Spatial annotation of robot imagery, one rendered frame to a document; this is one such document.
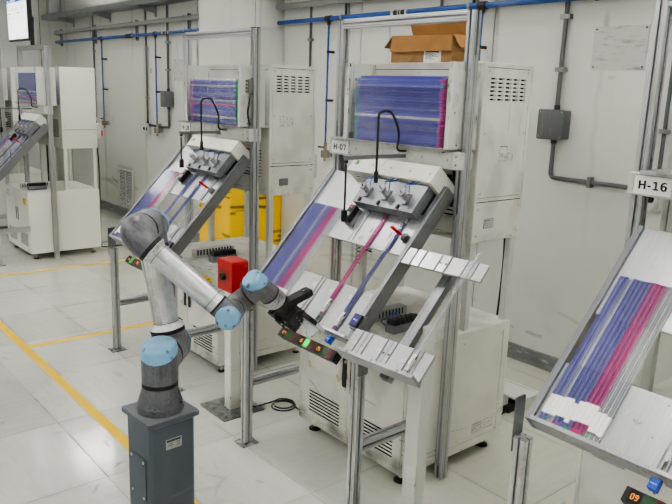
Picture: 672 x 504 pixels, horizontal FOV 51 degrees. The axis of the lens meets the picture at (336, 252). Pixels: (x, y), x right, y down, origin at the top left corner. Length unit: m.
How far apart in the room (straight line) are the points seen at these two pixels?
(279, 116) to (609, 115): 1.77
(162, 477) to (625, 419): 1.42
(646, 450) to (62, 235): 5.83
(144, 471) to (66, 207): 4.74
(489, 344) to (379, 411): 0.58
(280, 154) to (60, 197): 3.32
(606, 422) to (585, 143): 2.38
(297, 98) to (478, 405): 1.94
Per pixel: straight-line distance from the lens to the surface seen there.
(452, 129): 2.72
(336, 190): 3.14
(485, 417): 3.34
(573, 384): 2.09
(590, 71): 4.15
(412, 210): 2.69
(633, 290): 2.22
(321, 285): 2.81
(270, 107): 3.94
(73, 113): 6.90
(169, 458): 2.44
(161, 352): 2.32
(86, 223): 7.04
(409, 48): 3.35
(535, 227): 4.34
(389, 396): 2.94
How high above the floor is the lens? 1.59
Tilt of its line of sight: 13 degrees down
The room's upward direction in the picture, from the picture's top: 2 degrees clockwise
